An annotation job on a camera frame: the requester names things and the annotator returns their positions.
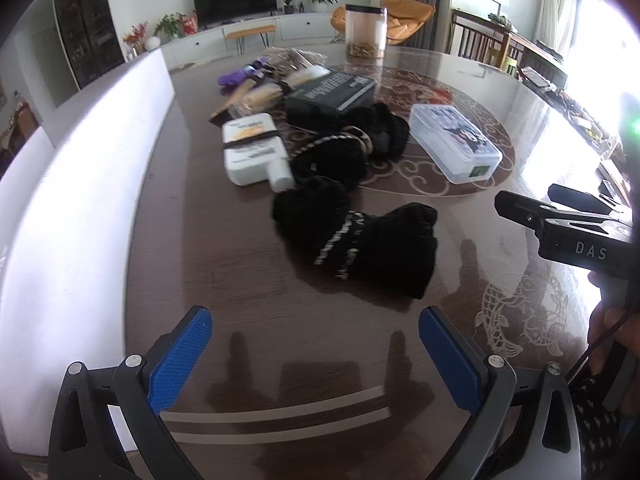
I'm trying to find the silver glitter bow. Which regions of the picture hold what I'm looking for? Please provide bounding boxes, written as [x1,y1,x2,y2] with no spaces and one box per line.
[262,47,326,78]

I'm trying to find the black printed carton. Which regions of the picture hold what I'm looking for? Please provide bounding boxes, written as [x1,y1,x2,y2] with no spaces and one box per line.
[284,72,378,129]

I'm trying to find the red flowers in vase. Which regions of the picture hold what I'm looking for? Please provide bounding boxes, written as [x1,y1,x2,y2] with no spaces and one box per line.
[122,22,148,55]

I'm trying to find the white tv cabinet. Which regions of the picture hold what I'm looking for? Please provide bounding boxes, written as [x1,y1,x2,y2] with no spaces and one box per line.
[160,13,337,70]

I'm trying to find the small potted plant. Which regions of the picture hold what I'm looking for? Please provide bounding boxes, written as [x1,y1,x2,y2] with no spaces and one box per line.
[281,0,296,14]

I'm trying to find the clear plastic lidded box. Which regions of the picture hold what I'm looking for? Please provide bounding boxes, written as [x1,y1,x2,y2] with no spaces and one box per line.
[409,104,502,184]

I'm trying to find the person's right hand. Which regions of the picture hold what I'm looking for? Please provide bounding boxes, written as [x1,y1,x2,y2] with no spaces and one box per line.
[588,301,639,418]

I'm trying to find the leafy plant with red decor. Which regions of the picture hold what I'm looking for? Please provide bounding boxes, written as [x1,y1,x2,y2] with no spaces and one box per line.
[154,12,198,40]

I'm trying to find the wooden bench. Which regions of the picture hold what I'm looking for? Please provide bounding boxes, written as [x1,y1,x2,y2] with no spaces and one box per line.
[224,25,277,55]

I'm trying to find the dark glass display cabinet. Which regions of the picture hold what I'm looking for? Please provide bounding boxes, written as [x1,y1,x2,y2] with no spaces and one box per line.
[53,0,125,89]

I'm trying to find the orange lounge chair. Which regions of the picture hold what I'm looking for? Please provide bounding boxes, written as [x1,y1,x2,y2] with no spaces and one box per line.
[330,0,436,46]

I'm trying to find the cluttered side table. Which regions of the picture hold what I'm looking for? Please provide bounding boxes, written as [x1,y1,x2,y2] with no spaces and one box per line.
[508,29,640,201]

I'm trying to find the wooden dining chair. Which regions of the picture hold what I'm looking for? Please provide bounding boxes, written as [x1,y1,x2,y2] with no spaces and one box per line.
[446,9,511,68]

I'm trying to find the white lotion bottle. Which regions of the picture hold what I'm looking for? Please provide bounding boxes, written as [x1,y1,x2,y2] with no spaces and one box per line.
[222,113,295,193]

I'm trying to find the clear jar with black lid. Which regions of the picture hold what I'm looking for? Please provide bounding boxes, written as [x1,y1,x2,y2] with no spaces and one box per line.
[345,4,387,60]

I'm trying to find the purple toy wand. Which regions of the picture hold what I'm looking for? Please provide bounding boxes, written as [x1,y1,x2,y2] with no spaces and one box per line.
[217,58,269,89]

